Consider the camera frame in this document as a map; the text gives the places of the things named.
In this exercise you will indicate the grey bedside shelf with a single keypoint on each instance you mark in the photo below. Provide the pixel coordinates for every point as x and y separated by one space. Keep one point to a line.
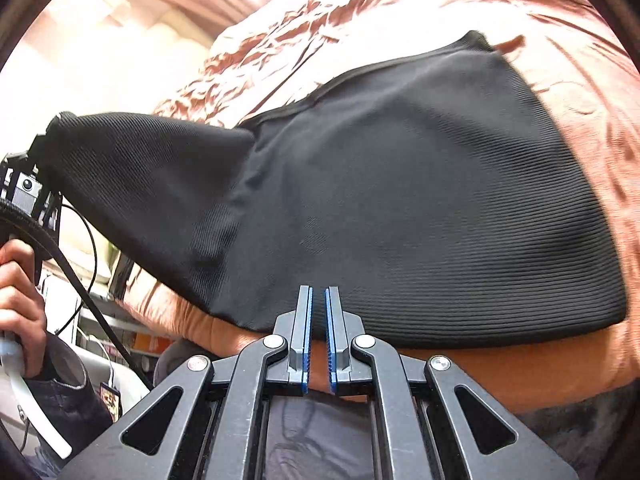
95 317

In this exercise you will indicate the person's leg in patterned pants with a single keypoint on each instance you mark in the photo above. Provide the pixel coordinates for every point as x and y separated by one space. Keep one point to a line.
320 440

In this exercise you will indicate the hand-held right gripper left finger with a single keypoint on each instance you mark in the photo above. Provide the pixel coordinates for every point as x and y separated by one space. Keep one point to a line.
306 345

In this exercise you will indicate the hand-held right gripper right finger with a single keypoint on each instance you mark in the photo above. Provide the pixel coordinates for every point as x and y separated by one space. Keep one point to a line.
332 345

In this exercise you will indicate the person's left hand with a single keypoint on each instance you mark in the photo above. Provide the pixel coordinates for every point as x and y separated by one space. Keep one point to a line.
22 310

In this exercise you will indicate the person's left forearm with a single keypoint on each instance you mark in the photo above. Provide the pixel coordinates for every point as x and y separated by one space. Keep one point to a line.
65 380

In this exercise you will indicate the black t-shirt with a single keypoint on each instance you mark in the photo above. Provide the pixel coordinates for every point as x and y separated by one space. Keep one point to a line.
400 185

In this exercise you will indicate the brown blanket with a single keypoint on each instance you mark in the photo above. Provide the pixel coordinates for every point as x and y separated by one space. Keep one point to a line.
575 60

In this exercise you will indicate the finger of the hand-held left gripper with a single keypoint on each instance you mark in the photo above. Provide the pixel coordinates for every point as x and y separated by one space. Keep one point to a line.
39 147

